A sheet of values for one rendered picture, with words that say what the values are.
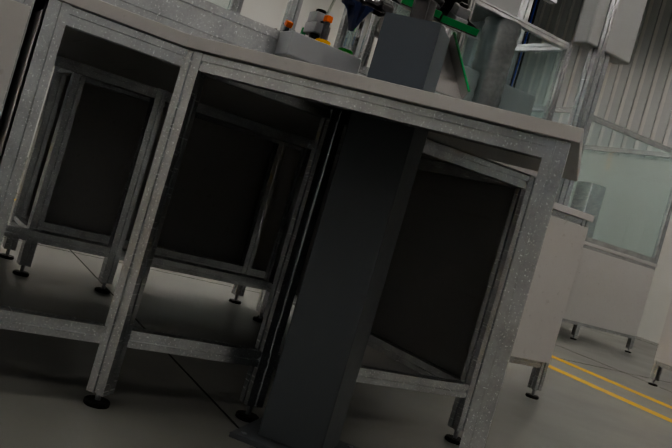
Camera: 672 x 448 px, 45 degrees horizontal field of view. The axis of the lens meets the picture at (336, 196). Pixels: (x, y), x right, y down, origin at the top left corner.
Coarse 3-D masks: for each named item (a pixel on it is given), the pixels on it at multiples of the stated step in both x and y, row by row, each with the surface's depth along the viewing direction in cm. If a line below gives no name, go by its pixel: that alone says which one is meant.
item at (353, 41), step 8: (368, 16) 322; (360, 24) 321; (368, 24) 322; (352, 32) 321; (360, 32) 321; (344, 40) 322; (352, 40) 321; (360, 40) 321; (352, 48) 321; (360, 48) 322
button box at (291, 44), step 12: (288, 36) 198; (300, 36) 198; (276, 48) 202; (288, 48) 197; (300, 48) 198; (312, 48) 200; (324, 48) 202; (336, 48) 204; (300, 60) 200; (312, 60) 200; (324, 60) 202; (336, 60) 204; (348, 60) 206; (360, 60) 207; (348, 72) 206
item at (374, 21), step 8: (376, 0) 242; (384, 0) 242; (472, 0) 259; (344, 8) 257; (472, 8) 259; (344, 16) 256; (376, 16) 241; (344, 24) 255; (376, 24) 241; (344, 32) 256; (368, 32) 242; (336, 40) 256; (368, 40) 241; (464, 40) 259; (368, 48) 242; (360, 56) 242; (368, 56) 242
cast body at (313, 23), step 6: (312, 12) 227; (318, 12) 225; (324, 12) 227; (312, 18) 227; (318, 18) 226; (306, 24) 229; (312, 24) 226; (318, 24) 225; (306, 30) 228; (312, 30) 225; (318, 30) 225
